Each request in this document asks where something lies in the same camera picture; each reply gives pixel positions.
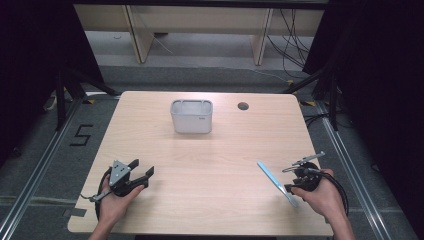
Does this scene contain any black floor cable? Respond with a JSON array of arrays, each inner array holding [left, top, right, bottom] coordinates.
[[302, 112, 335, 129]]

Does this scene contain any person's left hand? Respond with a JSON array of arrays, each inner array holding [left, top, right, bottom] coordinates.
[[98, 174, 146, 226]]

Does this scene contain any grey plastic holder box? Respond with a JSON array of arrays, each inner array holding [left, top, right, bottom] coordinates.
[[169, 99, 214, 135]]

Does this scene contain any light blue toothbrush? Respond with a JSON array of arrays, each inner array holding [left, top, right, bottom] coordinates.
[[256, 161, 300, 209]]

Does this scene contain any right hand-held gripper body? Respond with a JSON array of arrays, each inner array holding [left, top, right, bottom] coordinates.
[[281, 150, 327, 194]]

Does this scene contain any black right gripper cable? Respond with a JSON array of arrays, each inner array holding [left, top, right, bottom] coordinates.
[[311, 168, 350, 218]]

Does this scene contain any beige wooden desk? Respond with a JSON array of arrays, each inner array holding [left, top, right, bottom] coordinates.
[[73, 4, 325, 66]]

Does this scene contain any bundle of black cables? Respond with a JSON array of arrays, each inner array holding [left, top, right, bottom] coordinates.
[[266, 8, 315, 80]]

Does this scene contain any black curtain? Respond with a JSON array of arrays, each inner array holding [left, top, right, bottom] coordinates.
[[301, 0, 424, 234], [0, 0, 105, 168]]

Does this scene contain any aluminium floor rail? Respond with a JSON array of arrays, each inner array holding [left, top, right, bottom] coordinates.
[[0, 96, 84, 240], [314, 99, 394, 240]]

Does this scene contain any black metal stand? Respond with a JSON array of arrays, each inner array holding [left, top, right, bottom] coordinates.
[[282, 63, 340, 132], [54, 65, 122, 132]]

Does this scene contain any grey tape strip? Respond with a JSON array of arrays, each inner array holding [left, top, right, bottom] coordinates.
[[62, 207, 88, 218]]

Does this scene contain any person's right hand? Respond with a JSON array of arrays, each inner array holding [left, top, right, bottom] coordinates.
[[291, 168, 347, 224]]

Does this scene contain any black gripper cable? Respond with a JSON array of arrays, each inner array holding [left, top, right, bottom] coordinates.
[[94, 166, 113, 222], [311, 168, 350, 218]]

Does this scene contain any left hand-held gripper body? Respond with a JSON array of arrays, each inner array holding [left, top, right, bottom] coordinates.
[[80, 159, 146, 203]]

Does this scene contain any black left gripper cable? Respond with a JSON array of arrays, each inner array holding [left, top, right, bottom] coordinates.
[[94, 166, 113, 222]]

